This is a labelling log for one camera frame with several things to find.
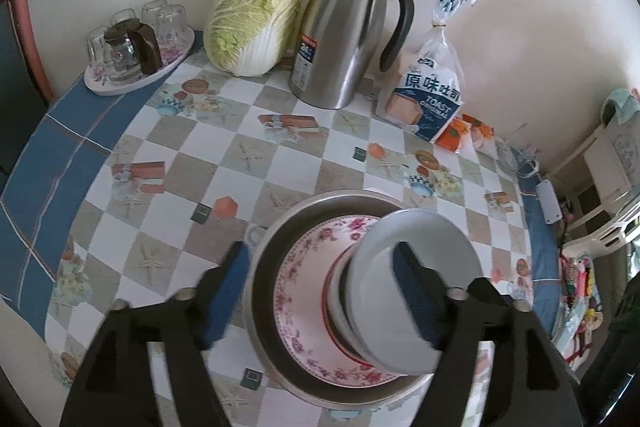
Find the large stainless steel basin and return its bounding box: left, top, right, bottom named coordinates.
left=248, top=190, right=446, bottom=409

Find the round pink floral plate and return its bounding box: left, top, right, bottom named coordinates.
left=273, top=215, right=416, bottom=387

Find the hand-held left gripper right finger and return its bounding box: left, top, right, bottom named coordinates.
left=392, top=241, right=585, bottom=427

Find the pink foam strip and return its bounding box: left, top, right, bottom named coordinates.
left=11, top=0, right=57, bottom=104

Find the red rim strawberry bowl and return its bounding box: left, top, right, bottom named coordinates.
left=321, top=252, right=373, bottom=367

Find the white deep bowl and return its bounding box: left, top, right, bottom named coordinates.
left=344, top=208, right=485, bottom=376

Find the white oval tray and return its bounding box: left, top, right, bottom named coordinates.
left=83, top=28, right=196, bottom=96

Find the colourful toy pile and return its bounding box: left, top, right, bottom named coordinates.
left=559, top=254, right=607, bottom=364

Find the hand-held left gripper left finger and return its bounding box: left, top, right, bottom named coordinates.
left=59, top=241, right=251, bottom=427

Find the glass pitcher brown handle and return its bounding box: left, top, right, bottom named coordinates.
left=103, top=19, right=164, bottom=84

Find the checkered printed tablecloth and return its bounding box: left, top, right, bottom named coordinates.
left=0, top=44, right=561, bottom=427

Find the dark blue furniture panel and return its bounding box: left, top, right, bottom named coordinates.
left=0, top=0, right=56, bottom=180

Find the white power strip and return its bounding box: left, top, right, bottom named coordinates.
left=535, top=179, right=564, bottom=224

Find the toast bread bag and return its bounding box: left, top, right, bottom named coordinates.
left=376, top=0, right=478, bottom=144

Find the teal cloth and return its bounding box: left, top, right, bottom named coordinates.
left=601, top=88, right=640, bottom=126

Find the stainless steel thermos jug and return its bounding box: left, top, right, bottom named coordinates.
left=288, top=0, right=416, bottom=110

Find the clear drinking glass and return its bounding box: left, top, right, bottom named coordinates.
left=84, top=28, right=110, bottom=68
left=155, top=4, right=191, bottom=54
left=108, top=8, right=137, bottom=30
left=140, top=0, right=169, bottom=25

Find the napa cabbage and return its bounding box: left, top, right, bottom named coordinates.
left=203, top=0, right=304, bottom=76

